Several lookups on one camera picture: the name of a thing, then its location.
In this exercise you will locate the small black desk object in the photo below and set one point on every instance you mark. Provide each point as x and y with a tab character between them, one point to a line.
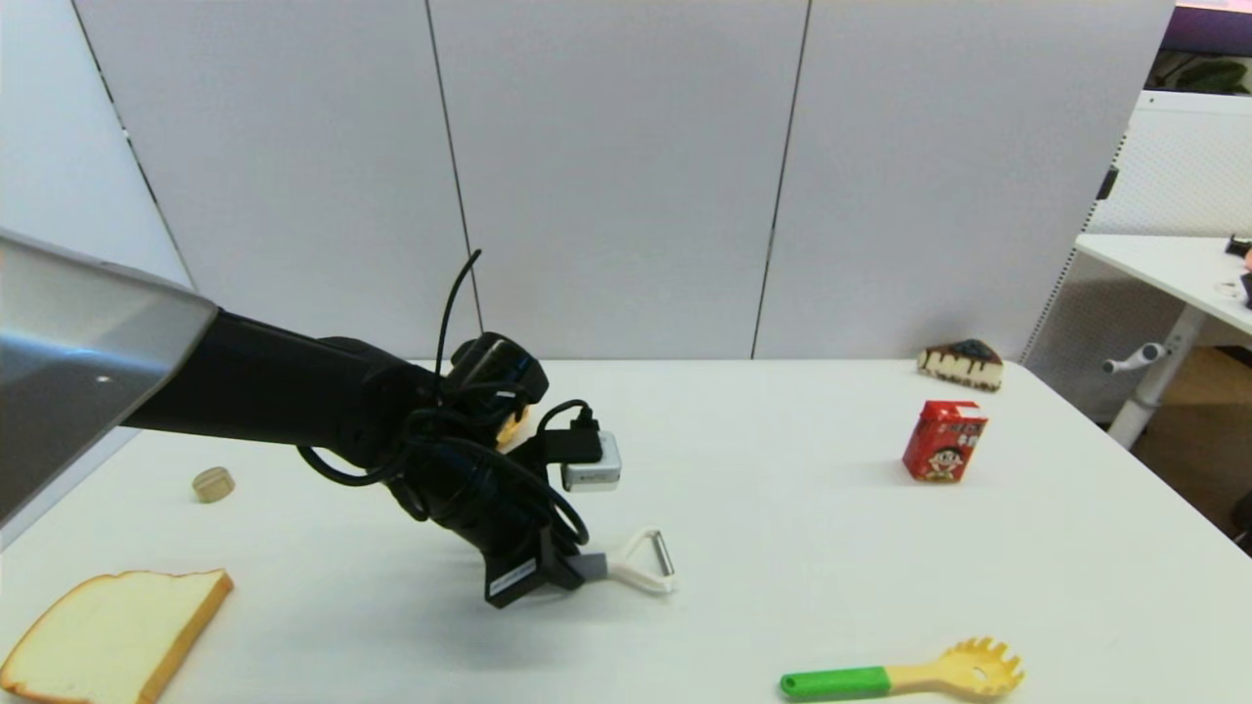
1240	244

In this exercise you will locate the white perforated partition panel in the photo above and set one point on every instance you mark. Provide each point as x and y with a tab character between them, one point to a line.
1184	164

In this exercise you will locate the green potted plant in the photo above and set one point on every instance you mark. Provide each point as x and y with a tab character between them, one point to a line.
1208	76

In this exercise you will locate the small round tan cap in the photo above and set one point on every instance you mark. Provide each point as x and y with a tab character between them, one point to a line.
213	484

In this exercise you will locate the red cartoon milk carton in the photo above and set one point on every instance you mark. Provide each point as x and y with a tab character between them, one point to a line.
943	445

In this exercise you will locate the chocolate topped cake slice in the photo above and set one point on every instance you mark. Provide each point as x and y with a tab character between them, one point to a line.
965	365

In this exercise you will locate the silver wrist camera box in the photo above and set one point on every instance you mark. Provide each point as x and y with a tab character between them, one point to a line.
594	467

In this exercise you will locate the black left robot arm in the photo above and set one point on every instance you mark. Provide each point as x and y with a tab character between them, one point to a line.
264	386

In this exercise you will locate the white bread slice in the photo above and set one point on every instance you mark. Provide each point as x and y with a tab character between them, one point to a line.
108	636

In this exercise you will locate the white side desk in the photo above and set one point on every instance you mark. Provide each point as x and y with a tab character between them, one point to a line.
1159	264

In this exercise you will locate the yellow woven wicker basket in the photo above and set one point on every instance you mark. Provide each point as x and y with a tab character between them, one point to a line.
513	430

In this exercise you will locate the black panel clip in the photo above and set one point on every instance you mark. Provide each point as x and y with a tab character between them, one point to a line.
1106	184

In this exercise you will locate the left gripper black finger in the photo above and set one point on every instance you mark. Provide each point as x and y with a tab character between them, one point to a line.
565	572

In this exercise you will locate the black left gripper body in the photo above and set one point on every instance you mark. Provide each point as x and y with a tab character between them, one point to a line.
504	548

